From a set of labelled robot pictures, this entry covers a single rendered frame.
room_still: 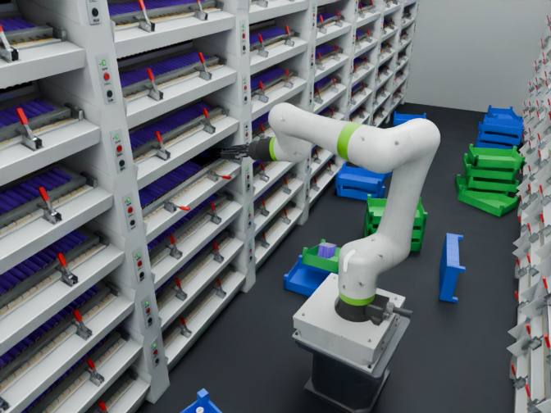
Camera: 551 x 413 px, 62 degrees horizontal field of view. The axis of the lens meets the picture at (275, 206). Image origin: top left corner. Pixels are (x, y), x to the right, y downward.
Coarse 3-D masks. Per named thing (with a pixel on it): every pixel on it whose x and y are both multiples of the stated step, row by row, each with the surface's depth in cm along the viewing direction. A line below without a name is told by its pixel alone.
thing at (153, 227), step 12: (216, 144) 192; (228, 168) 186; (204, 180) 175; (228, 180) 186; (192, 192) 167; (204, 192) 169; (180, 204) 160; (192, 204) 164; (156, 216) 152; (168, 216) 153; (180, 216) 161; (144, 228) 142; (156, 228) 148
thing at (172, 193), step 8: (216, 160) 184; (224, 160) 187; (208, 168) 178; (192, 176) 171; (200, 176) 174; (184, 184) 166; (168, 192) 160; (176, 192) 162; (160, 200) 155; (144, 208) 150; (152, 208) 151; (160, 208) 154; (144, 216) 149; (152, 216) 150
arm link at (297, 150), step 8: (272, 144) 166; (280, 144) 162; (288, 144) 160; (296, 144) 160; (304, 144) 161; (272, 152) 166; (280, 152) 164; (288, 152) 162; (296, 152) 161; (304, 152) 162; (280, 160) 168; (288, 160) 165; (296, 160) 164; (304, 160) 166
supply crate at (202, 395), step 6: (204, 390) 108; (198, 396) 107; (204, 396) 107; (198, 402) 109; (204, 402) 107; (210, 402) 108; (186, 408) 106; (192, 408) 108; (204, 408) 108; (210, 408) 109; (216, 408) 106
